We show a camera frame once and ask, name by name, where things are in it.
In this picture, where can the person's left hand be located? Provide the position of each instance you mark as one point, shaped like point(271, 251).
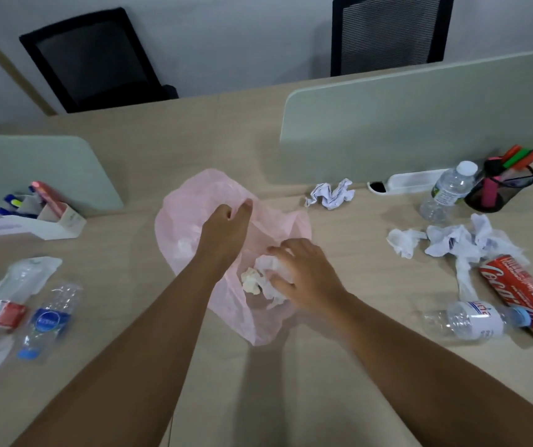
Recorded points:
point(222, 237)

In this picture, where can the person's right hand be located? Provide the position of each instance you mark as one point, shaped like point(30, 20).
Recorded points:
point(313, 279)

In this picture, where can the person's right thumb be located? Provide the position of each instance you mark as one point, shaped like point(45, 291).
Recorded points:
point(281, 287)

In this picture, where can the person's left thumb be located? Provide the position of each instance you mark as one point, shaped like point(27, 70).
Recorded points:
point(246, 210)

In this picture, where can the white paper ball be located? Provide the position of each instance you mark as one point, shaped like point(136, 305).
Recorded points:
point(268, 269)

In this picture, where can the pink plastic bag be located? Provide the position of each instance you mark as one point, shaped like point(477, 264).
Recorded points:
point(187, 214)

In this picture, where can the person's left forearm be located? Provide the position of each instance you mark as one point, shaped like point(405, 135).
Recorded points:
point(145, 358)

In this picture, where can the person's right forearm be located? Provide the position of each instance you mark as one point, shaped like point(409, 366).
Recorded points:
point(434, 381)

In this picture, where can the cream crumpled tissue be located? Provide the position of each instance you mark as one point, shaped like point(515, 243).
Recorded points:
point(250, 280)

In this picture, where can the crumpled printed paper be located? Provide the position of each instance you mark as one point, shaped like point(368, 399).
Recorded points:
point(330, 194)

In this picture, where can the small crumpled white tissue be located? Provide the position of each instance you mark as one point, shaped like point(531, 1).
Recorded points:
point(403, 241)

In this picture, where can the white desk tray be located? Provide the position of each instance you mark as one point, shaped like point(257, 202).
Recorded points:
point(408, 182)

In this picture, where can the twisted white paper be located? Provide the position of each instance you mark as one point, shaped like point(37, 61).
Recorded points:
point(465, 279)

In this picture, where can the large crumpled white paper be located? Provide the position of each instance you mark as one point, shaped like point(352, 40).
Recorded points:
point(462, 239)

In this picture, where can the pale green desk divider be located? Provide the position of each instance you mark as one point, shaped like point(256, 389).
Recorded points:
point(38, 172)
point(410, 116)

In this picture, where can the upright clear water bottle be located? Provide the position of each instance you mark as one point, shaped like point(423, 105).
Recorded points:
point(448, 190)

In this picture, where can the crushed white label bottle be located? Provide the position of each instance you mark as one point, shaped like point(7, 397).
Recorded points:
point(476, 320)

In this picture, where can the pink marker pack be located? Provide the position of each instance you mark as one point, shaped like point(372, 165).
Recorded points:
point(48, 196)

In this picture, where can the white desk organizer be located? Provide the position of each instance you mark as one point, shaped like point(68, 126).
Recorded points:
point(38, 228)

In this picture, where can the clear bottle blue label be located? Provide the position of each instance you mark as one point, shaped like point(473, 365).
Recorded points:
point(48, 321)

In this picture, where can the black mesh office chair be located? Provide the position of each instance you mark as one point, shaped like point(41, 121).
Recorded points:
point(387, 32)

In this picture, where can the pink highlighter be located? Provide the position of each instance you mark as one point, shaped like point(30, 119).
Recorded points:
point(490, 190)

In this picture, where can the blue yellow highlighters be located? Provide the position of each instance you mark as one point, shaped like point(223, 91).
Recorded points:
point(15, 203)

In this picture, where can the crushed red label soda bottle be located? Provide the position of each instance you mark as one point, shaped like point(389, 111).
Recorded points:
point(522, 293)

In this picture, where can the black mesh pen cup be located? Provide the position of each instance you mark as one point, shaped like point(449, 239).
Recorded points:
point(508, 193)

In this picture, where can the clear bottle red label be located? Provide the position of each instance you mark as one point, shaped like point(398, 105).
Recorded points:
point(8, 302)

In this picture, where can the orange marker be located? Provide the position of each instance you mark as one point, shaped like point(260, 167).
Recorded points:
point(511, 154)

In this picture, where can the green marker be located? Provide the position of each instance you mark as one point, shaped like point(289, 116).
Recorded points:
point(521, 156)

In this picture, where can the light wooden trim strip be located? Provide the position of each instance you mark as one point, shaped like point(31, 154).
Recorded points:
point(10, 65)

